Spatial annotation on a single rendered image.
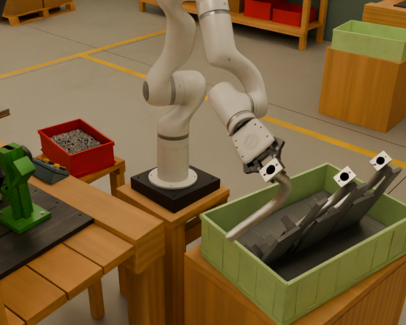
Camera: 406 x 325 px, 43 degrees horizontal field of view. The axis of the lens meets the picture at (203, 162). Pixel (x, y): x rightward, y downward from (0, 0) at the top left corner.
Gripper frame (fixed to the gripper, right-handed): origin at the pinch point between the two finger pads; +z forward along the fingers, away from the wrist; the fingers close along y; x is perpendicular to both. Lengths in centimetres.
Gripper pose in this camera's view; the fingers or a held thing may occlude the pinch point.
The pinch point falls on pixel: (273, 171)
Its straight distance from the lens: 131.6
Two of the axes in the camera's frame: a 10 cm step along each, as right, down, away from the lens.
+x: 5.3, 3.2, 7.8
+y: 7.4, -6.3, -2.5
